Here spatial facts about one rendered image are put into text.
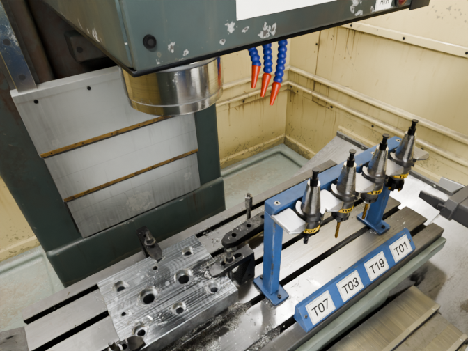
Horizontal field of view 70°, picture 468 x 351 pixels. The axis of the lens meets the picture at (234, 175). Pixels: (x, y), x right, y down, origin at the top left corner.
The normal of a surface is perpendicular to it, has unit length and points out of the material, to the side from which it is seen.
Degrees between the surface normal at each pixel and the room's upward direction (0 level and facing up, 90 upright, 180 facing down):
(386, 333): 7
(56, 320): 0
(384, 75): 90
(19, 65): 90
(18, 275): 0
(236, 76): 90
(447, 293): 24
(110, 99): 90
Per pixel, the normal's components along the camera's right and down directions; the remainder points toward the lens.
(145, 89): -0.36, 0.58
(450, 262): -0.37, -0.57
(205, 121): 0.56, 0.49
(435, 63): -0.83, 0.36
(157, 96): -0.11, 0.61
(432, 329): 0.08, -0.83
